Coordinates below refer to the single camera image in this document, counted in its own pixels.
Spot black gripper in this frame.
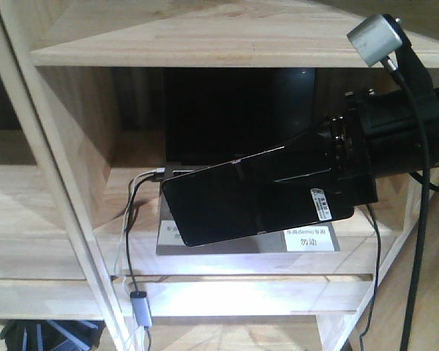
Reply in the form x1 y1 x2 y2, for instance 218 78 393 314
241 87 439 205

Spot grey laptop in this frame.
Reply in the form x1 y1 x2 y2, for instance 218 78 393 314
156 67 341 256

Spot grey usb adapter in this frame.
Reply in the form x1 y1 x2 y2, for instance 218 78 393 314
130 291 152 328

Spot wooden shelf unit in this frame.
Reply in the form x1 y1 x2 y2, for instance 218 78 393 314
0 1 439 350

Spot black camera cable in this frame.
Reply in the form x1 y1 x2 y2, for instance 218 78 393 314
382 58 439 351

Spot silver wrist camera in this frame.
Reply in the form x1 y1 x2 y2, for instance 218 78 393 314
347 14 403 67

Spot black laptop cable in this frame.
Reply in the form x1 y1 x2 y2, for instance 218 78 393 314
123 166 168 351

